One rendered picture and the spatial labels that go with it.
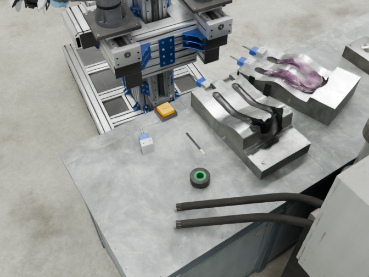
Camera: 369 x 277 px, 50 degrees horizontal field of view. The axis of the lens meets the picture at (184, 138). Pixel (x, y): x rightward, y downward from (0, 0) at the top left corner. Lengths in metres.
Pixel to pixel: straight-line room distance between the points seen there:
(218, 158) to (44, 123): 1.69
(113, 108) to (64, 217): 0.78
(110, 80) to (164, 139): 1.29
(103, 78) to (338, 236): 2.30
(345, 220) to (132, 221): 0.84
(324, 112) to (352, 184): 1.02
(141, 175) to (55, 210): 1.06
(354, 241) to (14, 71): 3.09
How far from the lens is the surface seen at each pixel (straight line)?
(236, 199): 1.44
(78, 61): 3.14
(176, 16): 2.15
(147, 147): 1.64
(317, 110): 1.83
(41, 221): 2.55
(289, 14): 4.03
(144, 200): 1.54
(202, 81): 1.91
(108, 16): 1.91
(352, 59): 2.22
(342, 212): 0.88
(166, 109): 1.78
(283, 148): 1.64
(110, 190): 1.58
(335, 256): 0.99
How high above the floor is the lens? 2.11
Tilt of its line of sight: 50 degrees down
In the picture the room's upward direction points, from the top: 1 degrees counter-clockwise
